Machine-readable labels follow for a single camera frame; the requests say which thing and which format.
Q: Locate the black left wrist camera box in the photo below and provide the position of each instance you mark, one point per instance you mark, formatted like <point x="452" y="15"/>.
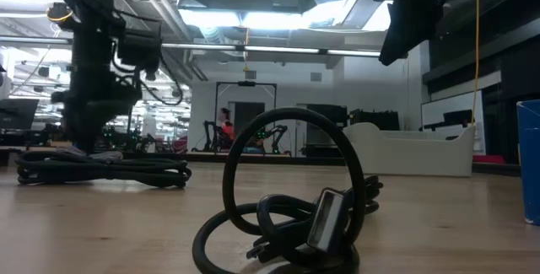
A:
<point x="141" y="48"/>

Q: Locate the black background robot arm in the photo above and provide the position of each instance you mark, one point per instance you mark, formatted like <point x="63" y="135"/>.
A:
<point x="209" y="135"/>
<point x="276" y="135"/>

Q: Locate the white wall board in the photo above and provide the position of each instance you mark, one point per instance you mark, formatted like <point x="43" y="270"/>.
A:
<point x="447" y="105"/>

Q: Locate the white plastic bin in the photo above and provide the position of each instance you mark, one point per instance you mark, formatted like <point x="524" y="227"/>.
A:
<point x="413" y="152"/>

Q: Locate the red box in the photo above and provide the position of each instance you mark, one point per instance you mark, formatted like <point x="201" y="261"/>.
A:
<point x="489" y="159"/>

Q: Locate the long ceiling light strip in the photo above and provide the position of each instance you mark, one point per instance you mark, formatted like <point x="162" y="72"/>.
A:
<point x="278" y="49"/>

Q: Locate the black computer monitor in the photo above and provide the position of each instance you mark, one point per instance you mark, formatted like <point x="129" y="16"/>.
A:
<point x="17" y="114"/>

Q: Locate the person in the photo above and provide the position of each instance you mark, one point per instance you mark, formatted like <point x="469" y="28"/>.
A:
<point x="228" y="130"/>

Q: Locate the black metal station frame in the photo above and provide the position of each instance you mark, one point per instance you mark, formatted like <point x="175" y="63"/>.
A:
<point x="216" y="109"/>

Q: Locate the blue plastic container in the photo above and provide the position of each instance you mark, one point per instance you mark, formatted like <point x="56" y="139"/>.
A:
<point x="530" y="160"/>

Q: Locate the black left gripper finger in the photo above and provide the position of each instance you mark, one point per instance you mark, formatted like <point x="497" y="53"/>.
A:
<point x="103" y="132"/>
<point x="76" y="135"/>

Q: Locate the black cabinet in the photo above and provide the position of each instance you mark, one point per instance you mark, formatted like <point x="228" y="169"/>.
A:
<point x="327" y="116"/>

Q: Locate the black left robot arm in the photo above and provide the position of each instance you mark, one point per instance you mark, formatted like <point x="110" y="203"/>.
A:
<point x="84" y="33"/>

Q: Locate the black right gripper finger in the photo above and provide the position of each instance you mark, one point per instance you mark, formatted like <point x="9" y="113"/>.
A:
<point x="434" y="19"/>
<point x="401" y="33"/>

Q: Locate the black equipment shelf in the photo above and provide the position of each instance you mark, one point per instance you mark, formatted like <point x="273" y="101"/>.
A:
<point x="375" y="120"/>

